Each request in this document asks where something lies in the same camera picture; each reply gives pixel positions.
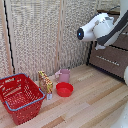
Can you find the dark wooden drawer cabinet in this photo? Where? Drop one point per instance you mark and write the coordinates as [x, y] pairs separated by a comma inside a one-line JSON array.
[[113, 63]]

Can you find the red plastic shopping basket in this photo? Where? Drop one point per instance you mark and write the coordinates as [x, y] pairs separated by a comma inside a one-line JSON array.
[[20, 96]]

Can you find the red plastic bowl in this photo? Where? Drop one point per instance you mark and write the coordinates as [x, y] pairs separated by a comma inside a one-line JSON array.
[[64, 89]]

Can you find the pink mug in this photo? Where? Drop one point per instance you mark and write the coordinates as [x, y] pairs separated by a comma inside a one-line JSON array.
[[64, 76]]

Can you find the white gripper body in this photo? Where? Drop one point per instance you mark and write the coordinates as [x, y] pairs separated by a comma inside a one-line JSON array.
[[99, 47]]

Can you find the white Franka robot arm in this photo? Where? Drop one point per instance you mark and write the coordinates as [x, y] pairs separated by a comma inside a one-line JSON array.
[[100, 28]]

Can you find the beige woven folding screen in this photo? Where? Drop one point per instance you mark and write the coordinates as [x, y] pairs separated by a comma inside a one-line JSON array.
[[33, 36]]

